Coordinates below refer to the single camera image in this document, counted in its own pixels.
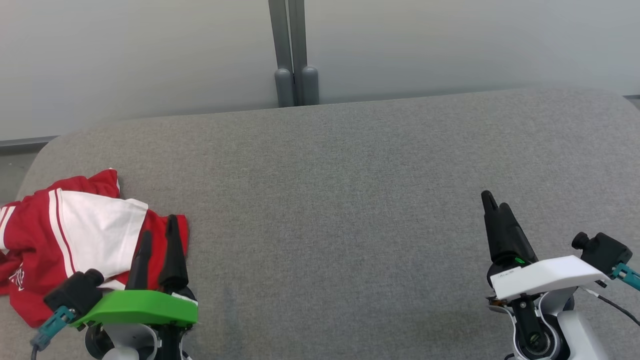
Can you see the grey partition post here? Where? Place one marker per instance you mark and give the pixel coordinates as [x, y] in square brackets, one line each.
[281, 50]
[302, 50]

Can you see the grey baseboard strip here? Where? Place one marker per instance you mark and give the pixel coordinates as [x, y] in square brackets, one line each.
[25, 143]

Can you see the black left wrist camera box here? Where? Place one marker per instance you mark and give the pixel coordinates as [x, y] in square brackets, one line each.
[75, 292]

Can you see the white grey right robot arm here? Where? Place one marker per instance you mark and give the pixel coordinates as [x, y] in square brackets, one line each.
[585, 335]

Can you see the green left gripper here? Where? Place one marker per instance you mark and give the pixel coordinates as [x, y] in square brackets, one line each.
[145, 307]

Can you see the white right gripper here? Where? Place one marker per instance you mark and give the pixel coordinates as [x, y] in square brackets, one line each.
[550, 275]

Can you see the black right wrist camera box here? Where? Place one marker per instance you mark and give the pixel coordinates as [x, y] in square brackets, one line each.
[602, 250]

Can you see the red white jersey shirt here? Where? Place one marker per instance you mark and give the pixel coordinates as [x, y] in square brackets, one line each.
[95, 230]

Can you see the grey fabric sofa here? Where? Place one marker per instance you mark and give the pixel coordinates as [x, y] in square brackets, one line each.
[325, 200]

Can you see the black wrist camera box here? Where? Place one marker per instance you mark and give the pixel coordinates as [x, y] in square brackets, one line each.
[75, 292]
[602, 250]

